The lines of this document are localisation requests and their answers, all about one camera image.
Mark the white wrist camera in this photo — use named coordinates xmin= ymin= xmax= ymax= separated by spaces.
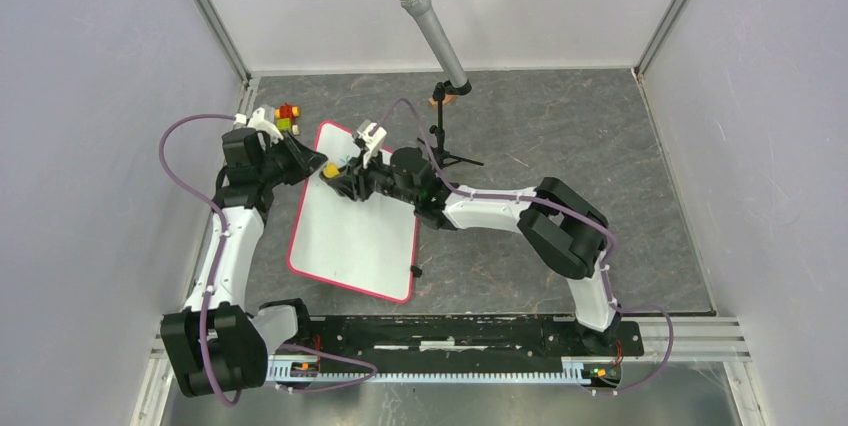
xmin=233 ymin=107 xmax=284 ymax=144
xmin=353 ymin=120 xmax=387 ymax=169

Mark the grey microphone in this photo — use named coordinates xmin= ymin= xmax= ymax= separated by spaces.
xmin=399 ymin=0 xmax=484 ymax=167

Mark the pink framed whiteboard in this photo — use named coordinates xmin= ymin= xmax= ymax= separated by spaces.
xmin=286 ymin=120 xmax=423 ymax=306

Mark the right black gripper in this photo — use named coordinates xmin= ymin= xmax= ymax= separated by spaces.
xmin=328 ymin=147 xmax=418 ymax=207

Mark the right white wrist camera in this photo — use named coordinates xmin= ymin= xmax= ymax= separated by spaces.
xmin=353 ymin=120 xmax=387 ymax=169

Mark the colourful toy block pile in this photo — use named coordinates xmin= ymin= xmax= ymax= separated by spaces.
xmin=274 ymin=103 xmax=301 ymax=136

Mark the yellow eraser block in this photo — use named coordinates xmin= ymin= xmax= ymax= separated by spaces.
xmin=321 ymin=163 xmax=341 ymax=179

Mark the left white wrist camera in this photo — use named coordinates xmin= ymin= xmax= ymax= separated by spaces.
xmin=233 ymin=107 xmax=284 ymax=144

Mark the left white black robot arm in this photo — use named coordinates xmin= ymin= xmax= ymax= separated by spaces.
xmin=160 ymin=127 xmax=327 ymax=398

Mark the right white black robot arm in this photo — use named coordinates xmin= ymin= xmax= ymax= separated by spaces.
xmin=320 ymin=148 xmax=618 ymax=354

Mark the white slotted cable duct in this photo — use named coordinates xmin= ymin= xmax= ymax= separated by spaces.
xmin=260 ymin=355 xmax=622 ymax=388

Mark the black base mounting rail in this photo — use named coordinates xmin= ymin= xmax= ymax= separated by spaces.
xmin=292 ymin=314 xmax=645 ymax=374

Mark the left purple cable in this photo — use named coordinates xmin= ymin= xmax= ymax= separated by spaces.
xmin=158 ymin=113 xmax=248 ymax=408

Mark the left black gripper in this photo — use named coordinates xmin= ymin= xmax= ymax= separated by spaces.
xmin=257 ymin=129 xmax=326 ymax=188

